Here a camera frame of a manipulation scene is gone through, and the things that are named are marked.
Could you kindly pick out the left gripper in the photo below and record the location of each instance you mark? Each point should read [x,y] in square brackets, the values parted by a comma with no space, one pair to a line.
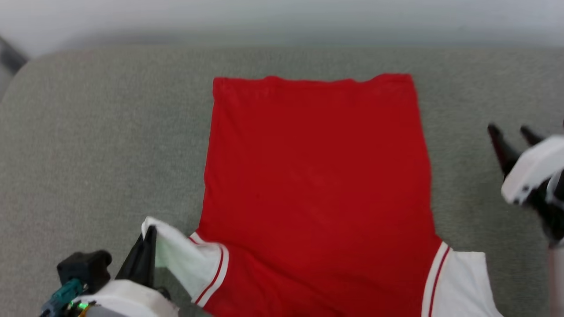
[163,293]

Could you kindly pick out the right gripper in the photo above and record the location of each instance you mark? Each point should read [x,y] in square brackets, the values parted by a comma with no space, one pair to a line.
[548,211]

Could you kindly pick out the red and white shirt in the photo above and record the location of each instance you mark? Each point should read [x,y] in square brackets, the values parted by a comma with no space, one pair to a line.
[317,185]

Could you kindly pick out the grey metal pole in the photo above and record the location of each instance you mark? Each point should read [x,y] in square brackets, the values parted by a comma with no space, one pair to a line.
[9,57]

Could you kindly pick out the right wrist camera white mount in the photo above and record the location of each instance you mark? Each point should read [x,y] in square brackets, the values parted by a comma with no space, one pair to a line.
[531,169]

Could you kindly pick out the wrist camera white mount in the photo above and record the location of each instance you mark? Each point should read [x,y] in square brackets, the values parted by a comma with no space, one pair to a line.
[531,169]
[128,299]

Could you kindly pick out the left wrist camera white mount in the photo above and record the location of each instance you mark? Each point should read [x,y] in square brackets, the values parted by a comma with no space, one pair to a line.
[128,299]

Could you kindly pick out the left teal camera connector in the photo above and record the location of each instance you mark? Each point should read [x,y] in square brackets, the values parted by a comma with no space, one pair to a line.
[61,298]

